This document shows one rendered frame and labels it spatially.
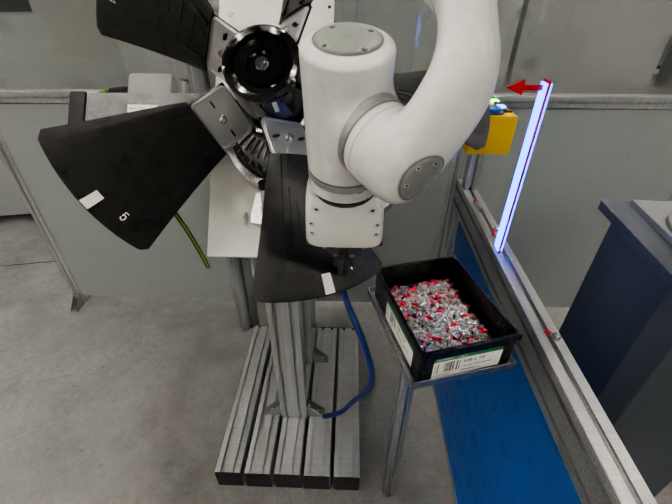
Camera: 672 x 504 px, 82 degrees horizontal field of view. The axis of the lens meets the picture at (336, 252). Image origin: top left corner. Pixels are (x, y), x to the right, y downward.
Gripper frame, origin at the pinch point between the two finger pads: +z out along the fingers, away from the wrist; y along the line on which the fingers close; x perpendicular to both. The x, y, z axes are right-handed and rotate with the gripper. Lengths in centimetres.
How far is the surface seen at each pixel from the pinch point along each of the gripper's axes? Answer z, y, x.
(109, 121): -12.7, 35.2, -15.0
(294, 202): -4.5, 7.7, -7.1
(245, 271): 86, 41, -55
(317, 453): 91, 7, 11
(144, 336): 115, 89, -38
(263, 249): -3.1, 11.4, 0.8
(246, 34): -20.7, 15.1, -25.4
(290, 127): -8.4, 9.3, -20.4
